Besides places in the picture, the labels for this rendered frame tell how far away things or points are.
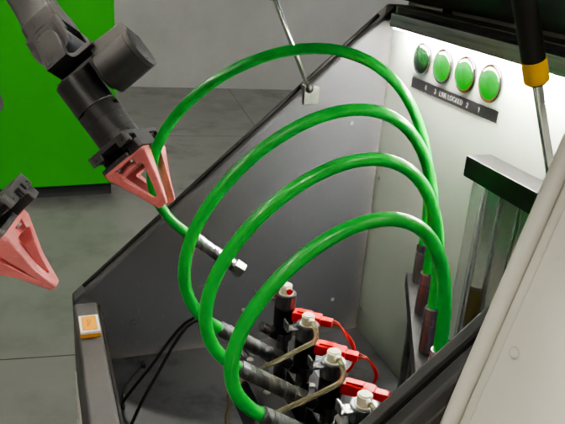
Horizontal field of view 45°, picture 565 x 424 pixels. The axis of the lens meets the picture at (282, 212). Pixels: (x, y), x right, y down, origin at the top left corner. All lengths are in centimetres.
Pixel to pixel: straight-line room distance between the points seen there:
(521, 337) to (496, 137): 46
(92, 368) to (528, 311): 68
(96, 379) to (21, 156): 327
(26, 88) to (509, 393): 375
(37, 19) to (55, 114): 316
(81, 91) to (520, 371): 63
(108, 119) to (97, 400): 38
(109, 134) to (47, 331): 212
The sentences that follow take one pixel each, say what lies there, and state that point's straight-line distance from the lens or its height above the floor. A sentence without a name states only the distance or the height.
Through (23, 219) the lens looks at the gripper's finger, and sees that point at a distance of 71.
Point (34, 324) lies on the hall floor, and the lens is 304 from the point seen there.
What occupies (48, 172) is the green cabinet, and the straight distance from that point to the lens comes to 426.
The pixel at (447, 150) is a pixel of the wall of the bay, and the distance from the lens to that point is 106.
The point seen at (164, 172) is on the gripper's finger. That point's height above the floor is 124.
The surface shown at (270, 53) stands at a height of 141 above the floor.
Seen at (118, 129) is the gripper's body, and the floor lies 130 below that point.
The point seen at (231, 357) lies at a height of 119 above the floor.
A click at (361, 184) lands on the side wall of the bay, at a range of 126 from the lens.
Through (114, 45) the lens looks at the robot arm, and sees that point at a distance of 92.
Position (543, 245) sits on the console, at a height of 134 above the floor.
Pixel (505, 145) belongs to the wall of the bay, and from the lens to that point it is 95.
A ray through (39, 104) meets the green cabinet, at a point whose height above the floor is 57.
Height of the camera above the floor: 154
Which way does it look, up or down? 22 degrees down
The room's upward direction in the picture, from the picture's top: 4 degrees clockwise
